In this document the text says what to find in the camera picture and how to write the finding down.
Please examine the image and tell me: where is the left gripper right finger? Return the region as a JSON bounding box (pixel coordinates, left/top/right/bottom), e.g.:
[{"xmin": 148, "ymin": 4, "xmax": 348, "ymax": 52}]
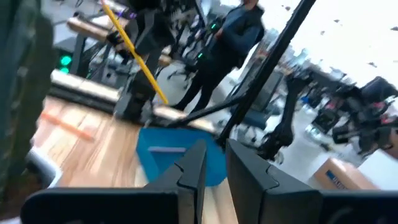
[{"xmin": 226, "ymin": 139, "xmax": 398, "ymax": 224}]

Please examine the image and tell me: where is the grey pen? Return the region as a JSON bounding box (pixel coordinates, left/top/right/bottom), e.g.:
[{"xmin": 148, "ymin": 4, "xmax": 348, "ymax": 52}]
[{"xmin": 147, "ymin": 146, "xmax": 187, "ymax": 153}]

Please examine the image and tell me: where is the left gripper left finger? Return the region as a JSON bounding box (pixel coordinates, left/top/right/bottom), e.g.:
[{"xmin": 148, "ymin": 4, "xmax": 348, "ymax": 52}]
[{"xmin": 20, "ymin": 139, "xmax": 208, "ymax": 224}]

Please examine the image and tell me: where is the blue rectangular tray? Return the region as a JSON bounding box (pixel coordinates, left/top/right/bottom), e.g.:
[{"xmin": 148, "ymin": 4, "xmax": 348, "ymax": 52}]
[{"xmin": 136, "ymin": 126, "xmax": 228, "ymax": 187}]

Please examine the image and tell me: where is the orange highlighter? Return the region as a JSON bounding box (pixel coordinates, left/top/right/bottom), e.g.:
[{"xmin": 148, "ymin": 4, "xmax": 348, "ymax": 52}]
[{"xmin": 39, "ymin": 111, "xmax": 95, "ymax": 141}]

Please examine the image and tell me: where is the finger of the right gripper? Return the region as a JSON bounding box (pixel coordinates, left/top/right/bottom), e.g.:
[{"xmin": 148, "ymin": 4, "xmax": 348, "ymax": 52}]
[
  {"xmin": 107, "ymin": 30, "xmax": 124, "ymax": 47},
  {"xmin": 118, "ymin": 48, "xmax": 134, "ymax": 60}
]

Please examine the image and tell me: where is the yellow pencil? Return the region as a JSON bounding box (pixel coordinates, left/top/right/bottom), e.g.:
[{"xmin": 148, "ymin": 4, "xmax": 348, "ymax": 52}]
[{"xmin": 101, "ymin": 1, "xmax": 170, "ymax": 106}]

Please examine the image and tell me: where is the cardboard box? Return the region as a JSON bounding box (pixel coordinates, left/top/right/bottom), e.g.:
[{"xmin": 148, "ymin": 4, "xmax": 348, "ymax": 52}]
[{"xmin": 312, "ymin": 157, "xmax": 379, "ymax": 190}]

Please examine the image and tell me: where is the person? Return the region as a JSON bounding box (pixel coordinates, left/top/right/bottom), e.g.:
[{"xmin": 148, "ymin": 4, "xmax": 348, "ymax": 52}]
[{"xmin": 170, "ymin": 0, "xmax": 266, "ymax": 113}]

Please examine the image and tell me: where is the background wooden table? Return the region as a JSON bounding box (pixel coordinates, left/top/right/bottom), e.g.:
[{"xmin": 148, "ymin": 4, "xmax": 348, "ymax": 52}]
[{"xmin": 49, "ymin": 68, "xmax": 121, "ymax": 113}]

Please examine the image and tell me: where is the green cactus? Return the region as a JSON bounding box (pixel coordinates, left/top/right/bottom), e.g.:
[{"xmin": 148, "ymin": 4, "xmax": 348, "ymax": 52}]
[{"xmin": 0, "ymin": 0, "xmax": 57, "ymax": 203}]

